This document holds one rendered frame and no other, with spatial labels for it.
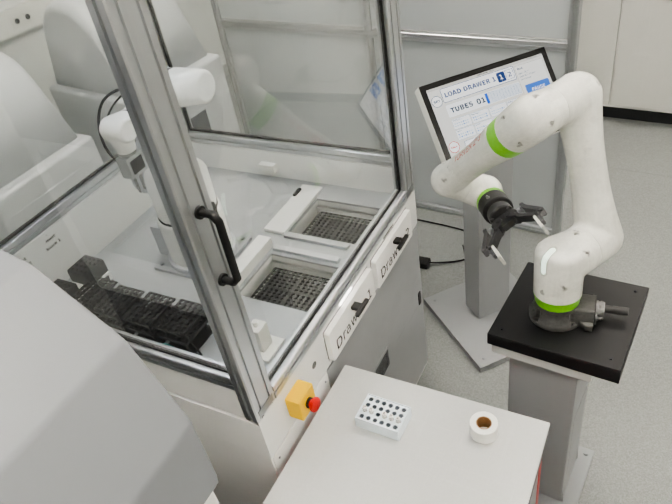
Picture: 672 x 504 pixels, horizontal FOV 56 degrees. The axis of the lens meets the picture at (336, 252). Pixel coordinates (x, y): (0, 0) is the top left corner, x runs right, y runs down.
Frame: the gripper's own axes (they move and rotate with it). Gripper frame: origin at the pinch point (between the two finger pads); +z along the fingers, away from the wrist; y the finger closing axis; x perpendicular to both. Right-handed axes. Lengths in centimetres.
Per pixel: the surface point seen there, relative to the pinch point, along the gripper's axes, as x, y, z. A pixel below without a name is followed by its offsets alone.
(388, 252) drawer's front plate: 6.4, 34.6, -29.6
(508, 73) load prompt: 8, -31, -80
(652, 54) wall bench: -99, -122, -225
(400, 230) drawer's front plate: 5.6, 28.5, -38.0
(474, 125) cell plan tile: 5, -11, -68
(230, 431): 22, 84, 24
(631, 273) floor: -123, -29, -104
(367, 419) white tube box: -2, 58, 21
